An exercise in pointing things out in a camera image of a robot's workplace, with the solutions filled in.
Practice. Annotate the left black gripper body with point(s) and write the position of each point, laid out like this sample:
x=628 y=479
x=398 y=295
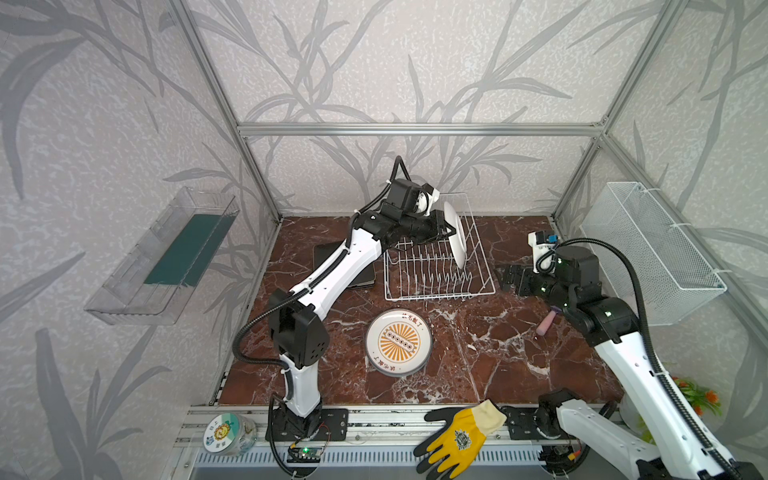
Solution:
x=428 y=225

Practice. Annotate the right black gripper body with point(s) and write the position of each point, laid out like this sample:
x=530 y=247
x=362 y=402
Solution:
x=527 y=278

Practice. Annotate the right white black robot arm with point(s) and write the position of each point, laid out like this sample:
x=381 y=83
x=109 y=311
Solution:
x=565 y=275

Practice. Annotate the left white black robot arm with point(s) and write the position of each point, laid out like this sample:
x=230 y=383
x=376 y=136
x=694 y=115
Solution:
x=403 y=210

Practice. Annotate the purple pink brush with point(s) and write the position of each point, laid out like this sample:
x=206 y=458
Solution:
x=547 y=322

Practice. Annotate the pink object in basket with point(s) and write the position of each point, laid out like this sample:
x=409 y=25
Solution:
x=631 y=300

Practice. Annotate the yellow black work glove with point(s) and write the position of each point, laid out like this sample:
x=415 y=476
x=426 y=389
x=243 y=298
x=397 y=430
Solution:
x=451 y=450

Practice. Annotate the artificial flower plant pot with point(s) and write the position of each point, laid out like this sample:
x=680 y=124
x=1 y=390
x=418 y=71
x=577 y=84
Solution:
x=701 y=399

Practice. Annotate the green circuit board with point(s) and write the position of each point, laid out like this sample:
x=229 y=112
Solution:
x=306 y=454

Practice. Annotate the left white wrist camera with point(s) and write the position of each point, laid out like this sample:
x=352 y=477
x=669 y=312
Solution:
x=426 y=199

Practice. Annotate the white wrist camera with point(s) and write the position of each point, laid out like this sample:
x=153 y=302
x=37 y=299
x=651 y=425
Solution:
x=541 y=243
x=426 y=199

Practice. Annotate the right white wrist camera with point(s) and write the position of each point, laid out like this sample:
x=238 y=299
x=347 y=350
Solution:
x=541 y=243

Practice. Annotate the white wire dish rack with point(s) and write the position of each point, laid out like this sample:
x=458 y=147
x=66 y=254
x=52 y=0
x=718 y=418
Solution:
x=444 y=269

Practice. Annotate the white wire mesh wall basket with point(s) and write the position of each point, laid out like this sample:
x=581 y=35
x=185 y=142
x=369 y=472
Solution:
x=674 y=276

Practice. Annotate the aluminium mounting rail base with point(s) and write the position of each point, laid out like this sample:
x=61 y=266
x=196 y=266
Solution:
x=377 y=442

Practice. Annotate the clear acrylic wall shelf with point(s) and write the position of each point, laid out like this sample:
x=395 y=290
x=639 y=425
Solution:
x=152 y=285

